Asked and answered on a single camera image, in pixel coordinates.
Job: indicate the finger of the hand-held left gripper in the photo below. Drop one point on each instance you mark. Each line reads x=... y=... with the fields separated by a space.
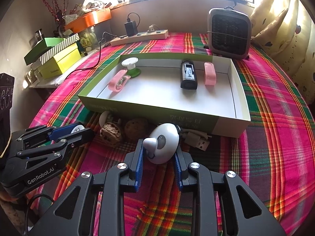
x=78 y=139
x=61 y=132

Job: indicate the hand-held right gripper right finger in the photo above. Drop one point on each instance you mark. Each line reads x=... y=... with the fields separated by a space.
x=178 y=169

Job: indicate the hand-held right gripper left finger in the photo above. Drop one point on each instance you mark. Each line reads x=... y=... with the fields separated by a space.
x=139 y=167

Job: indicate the white round jar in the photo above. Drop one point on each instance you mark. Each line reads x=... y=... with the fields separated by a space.
x=78 y=129

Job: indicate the white round face gadget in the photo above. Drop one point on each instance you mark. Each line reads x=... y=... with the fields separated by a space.
x=165 y=140

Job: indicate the small white egg-shaped gadget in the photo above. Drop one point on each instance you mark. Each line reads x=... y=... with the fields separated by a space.
x=104 y=119

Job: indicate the walnut with holes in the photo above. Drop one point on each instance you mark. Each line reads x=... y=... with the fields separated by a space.
x=110 y=132

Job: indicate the round brown walnut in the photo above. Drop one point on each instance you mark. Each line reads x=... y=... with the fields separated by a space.
x=135 y=127

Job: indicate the large pink clip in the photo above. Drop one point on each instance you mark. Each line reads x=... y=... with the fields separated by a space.
x=114 y=83

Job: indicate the green cardboard box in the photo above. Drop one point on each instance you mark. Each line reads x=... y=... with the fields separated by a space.
x=160 y=95

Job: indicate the black battery device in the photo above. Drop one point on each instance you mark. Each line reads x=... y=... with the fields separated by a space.
x=188 y=78

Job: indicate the green white round stand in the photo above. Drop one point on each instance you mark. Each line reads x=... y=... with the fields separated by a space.
x=129 y=62

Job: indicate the small pink clip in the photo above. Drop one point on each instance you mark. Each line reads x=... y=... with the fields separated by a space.
x=210 y=75

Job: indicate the yellow-green box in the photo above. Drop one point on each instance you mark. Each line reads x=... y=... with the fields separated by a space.
x=61 y=62

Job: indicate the glass jar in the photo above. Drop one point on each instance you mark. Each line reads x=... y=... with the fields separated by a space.
x=87 y=40

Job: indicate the beige power strip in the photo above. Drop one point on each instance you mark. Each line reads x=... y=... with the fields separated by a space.
x=137 y=38

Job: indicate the orange box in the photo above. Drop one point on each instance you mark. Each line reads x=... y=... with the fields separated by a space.
x=91 y=18

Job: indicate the black charger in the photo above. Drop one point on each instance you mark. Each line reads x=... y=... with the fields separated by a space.
x=131 y=28

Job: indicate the red flower branches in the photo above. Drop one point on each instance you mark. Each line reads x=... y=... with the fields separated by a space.
x=53 y=7

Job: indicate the white plug adapter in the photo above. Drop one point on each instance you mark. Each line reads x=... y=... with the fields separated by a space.
x=152 y=28

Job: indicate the pile of paper clutter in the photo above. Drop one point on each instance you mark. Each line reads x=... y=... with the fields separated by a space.
x=93 y=3

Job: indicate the grey desk heater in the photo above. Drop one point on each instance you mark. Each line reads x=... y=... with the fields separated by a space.
x=228 y=32

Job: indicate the cream heart-print curtain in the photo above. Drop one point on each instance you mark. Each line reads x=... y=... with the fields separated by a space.
x=283 y=29

